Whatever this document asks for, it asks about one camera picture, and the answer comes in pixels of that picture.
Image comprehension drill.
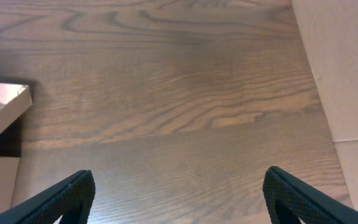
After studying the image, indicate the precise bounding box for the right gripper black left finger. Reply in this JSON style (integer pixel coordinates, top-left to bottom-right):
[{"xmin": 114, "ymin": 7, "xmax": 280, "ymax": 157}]
[{"xmin": 0, "ymin": 170, "xmax": 96, "ymax": 224}]

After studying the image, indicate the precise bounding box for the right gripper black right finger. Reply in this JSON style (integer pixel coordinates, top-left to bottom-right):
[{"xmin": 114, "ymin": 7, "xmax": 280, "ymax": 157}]
[{"xmin": 262, "ymin": 166, "xmax": 358, "ymax": 224}]

